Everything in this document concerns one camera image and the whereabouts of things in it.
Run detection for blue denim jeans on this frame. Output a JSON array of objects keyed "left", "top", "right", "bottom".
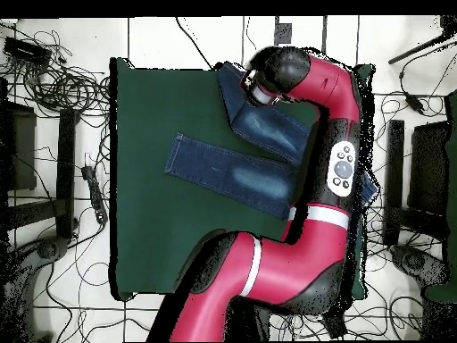
[{"left": 163, "top": 61, "right": 380, "bottom": 247}]

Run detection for small dark grey box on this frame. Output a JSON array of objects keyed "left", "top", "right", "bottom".
[{"left": 274, "top": 22, "right": 293, "bottom": 46}]

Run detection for black power adapter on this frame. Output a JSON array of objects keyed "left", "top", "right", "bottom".
[{"left": 403, "top": 91, "right": 426, "bottom": 115}]

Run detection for dark green table cloth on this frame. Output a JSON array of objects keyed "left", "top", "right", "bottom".
[{"left": 108, "top": 56, "right": 376, "bottom": 301}]

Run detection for black tripod leg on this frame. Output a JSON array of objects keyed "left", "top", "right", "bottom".
[{"left": 387, "top": 15, "right": 457, "bottom": 65}]

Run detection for black power strip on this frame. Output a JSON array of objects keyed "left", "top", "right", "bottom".
[{"left": 80, "top": 164, "right": 109, "bottom": 226}]

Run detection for green cloth sheet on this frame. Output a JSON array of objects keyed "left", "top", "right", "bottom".
[{"left": 424, "top": 90, "right": 457, "bottom": 305}]

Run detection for black chair base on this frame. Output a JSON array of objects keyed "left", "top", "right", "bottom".
[
  {"left": 0, "top": 235, "right": 71, "bottom": 342},
  {"left": 388, "top": 243, "right": 450, "bottom": 289}
]

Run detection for black oblong box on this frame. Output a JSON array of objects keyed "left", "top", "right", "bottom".
[{"left": 320, "top": 311, "right": 348, "bottom": 340}]

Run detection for grey square frame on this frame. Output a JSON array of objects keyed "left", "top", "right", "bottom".
[{"left": 273, "top": 15, "right": 328, "bottom": 54}]

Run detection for tangled black cables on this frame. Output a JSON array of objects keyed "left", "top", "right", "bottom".
[{"left": 0, "top": 21, "right": 112, "bottom": 119}]

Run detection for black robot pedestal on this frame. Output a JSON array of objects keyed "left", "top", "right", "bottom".
[{"left": 224, "top": 297, "right": 272, "bottom": 342}]

